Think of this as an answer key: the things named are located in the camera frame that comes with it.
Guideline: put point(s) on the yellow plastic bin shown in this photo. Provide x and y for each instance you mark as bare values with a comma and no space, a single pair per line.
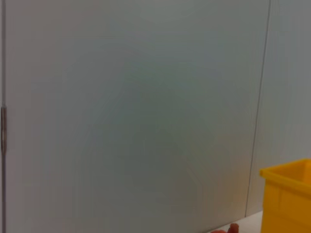
286,201

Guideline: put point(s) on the orange fruit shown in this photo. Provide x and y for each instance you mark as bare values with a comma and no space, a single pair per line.
234,228

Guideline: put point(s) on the metal wall panel hinge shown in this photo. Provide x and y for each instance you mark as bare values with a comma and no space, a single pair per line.
3,128

